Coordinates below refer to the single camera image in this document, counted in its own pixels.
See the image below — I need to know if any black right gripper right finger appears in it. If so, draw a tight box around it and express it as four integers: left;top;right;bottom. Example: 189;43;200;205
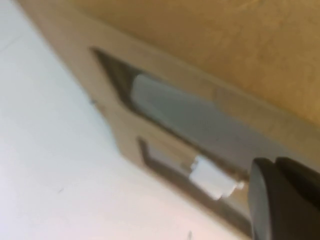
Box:
266;156;320;240

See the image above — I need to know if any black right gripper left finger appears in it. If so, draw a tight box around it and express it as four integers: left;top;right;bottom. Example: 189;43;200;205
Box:
247;157;279;240

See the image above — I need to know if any wooden tray with slots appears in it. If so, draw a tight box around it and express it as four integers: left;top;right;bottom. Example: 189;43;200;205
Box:
19;0;320;191

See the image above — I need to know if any cardboard shell with straight tape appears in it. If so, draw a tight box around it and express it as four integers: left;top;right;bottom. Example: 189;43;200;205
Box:
74;0;320;121

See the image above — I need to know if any white handle below window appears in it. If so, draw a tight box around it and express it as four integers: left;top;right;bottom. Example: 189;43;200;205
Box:
188;155;245;201

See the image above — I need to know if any cardboard drawer with high handle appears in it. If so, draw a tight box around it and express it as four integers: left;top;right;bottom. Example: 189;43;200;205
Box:
119;134;252;240

